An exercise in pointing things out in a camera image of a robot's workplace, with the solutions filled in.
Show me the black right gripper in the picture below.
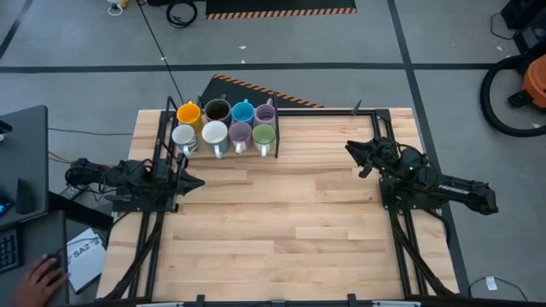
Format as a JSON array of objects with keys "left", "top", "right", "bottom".
[{"left": 345, "top": 136, "right": 404, "bottom": 175}]

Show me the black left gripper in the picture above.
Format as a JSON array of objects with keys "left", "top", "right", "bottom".
[{"left": 149, "top": 158, "right": 206, "bottom": 200}]

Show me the grey speckled mug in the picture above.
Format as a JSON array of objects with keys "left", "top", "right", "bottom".
[{"left": 171, "top": 124, "right": 200, "bottom": 158}]

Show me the teal mug with white handle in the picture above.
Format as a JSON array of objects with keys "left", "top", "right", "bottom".
[{"left": 200, "top": 120, "right": 229, "bottom": 159}]

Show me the yellow faceted mug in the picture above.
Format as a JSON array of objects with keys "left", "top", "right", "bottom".
[{"left": 176, "top": 101, "right": 204, "bottom": 134}]

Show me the plain lilac mug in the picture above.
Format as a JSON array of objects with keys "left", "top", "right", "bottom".
[{"left": 228, "top": 121, "right": 253, "bottom": 155}]

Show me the teal and brown glazed mug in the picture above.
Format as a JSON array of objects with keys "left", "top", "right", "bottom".
[{"left": 203, "top": 97, "right": 233, "bottom": 127}]

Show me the green and white mug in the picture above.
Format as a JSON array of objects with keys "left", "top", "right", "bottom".
[{"left": 252, "top": 123, "right": 277, "bottom": 158}]

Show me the light blue faceted mug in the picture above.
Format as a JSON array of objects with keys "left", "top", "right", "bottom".
[{"left": 231, "top": 98, "right": 256, "bottom": 126}]

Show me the ribbed lilac mug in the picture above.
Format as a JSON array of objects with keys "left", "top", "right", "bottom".
[{"left": 254, "top": 97, "right": 277, "bottom": 128}]

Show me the black mat with striped edge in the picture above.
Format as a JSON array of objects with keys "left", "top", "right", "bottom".
[
  {"left": 199, "top": 73, "right": 326, "bottom": 110},
  {"left": 206, "top": 0, "right": 357, "bottom": 20}
]

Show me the black power adapter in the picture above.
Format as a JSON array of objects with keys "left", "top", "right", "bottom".
[{"left": 61, "top": 185, "right": 85, "bottom": 200}]

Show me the white printed booklet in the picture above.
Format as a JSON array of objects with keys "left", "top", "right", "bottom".
[{"left": 66, "top": 227, "right": 108, "bottom": 295}]

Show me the dark grey side desk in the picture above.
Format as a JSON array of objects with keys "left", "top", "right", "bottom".
[{"left": 0, "top": 191, "right": 114, "bottom": 307}]

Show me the black desk stand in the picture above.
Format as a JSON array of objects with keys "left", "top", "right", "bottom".
[{"left": 15, "top": 177, "right": 38, "bottom": 215}]

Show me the person's hand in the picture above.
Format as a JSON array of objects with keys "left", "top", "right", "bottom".
[{"left": 11, "top": 254, "right": 70, "bottom": 307}]

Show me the smartphone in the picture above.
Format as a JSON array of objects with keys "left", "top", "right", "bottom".
[{"left": 0, "top": 189, "right": 15, "bottom": 217}]

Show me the orange vacuum cleaner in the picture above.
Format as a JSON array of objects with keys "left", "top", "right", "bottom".
[{"left": 507, "top": 53, "right": 546, "bottom": 110}]

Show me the black keyboard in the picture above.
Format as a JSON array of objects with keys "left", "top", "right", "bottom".
[{"left": 0, "top": 224, "right": 23, "bottom": 274}]

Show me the white and yellow floor object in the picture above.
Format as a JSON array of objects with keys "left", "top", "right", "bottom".
[{"left": 106, "top": 0, "right": 129, "bottom": 17}]

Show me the black equipment case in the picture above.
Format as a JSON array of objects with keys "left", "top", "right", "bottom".
[{"left": 501, "top": 0, "right": 546, "bottom": 55}]

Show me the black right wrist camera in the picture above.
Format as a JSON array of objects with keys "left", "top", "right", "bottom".
[{"left": 358, "top": 160, "right": 375, "bottom": 180}]

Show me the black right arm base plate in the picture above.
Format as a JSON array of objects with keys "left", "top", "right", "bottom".
[{"left": 378, "top": 176, "right": 447, "bottom": 212}]

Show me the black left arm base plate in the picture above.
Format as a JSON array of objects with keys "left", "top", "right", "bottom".
[{"left": 111, "top": 194, "right": 179, "bottom": 214}]

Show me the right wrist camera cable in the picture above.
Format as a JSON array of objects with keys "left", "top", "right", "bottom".
[{"left": 396, "top": 142, "right": 440, "bottom": 188}]

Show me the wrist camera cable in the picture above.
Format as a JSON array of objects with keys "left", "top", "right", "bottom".
[
  {"left": 96, "top": 164, "right": 129, "bottom": 195},
  {"left": 396, "top": 142, "right": 440, "bottom": 188}
]

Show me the black shelf post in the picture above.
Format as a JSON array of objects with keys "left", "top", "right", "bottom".
[
  {"left": 271, "top": 94, "right": 281, "bottom": 159},
  {"left": 165, "top": 96, "right": 181, "bottom": 150}
]

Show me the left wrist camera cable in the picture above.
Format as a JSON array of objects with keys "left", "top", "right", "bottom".
[{"left": 96, "top": 164, "right": 129, "bottom": 195}]

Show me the yellow cable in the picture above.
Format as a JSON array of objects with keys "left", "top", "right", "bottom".
[{"left": 47, "top": 151, "right": 73, "bottom": 165}]

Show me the orange vacuum with hose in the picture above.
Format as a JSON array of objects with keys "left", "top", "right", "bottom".
[{"left": 479, "top": 53, "right": 546, "bottom": 138}]

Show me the long black floor cable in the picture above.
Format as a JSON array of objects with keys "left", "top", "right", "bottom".
[{"left": 136, "top": 0, "right": 191, "bottom": 110}]

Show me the coiled black cable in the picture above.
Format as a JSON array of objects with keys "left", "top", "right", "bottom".
[{"left": 166, "top": 0, "right": 199, "bottom": 29}]

